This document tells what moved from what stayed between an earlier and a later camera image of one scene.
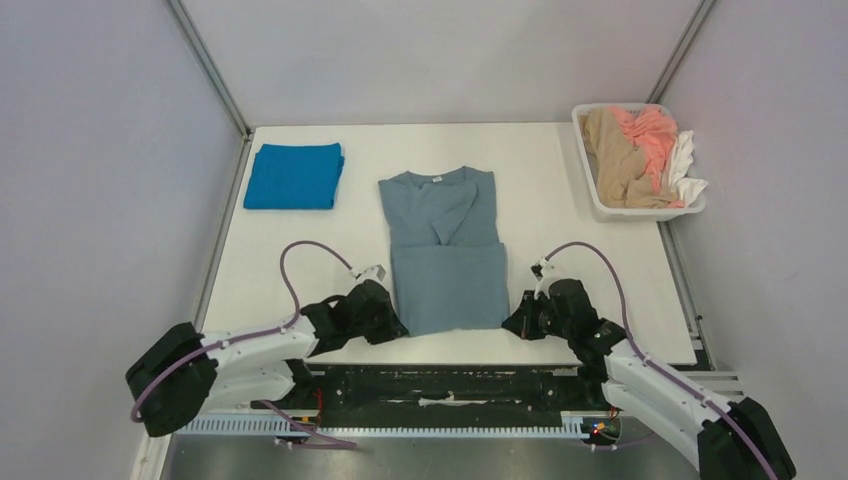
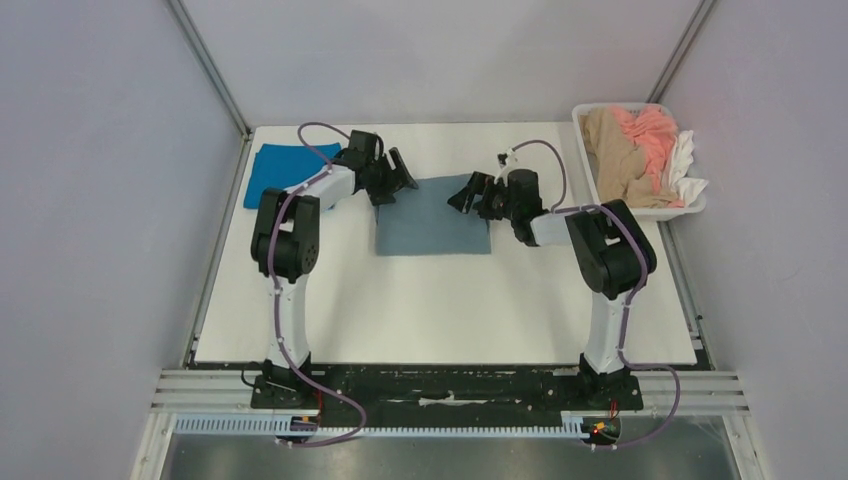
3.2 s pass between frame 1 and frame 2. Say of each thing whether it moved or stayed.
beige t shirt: stayed
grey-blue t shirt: moved
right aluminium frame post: stayed
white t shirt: stayed
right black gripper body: moved
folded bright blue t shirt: stayed
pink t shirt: stayed
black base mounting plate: stayed
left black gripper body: moved
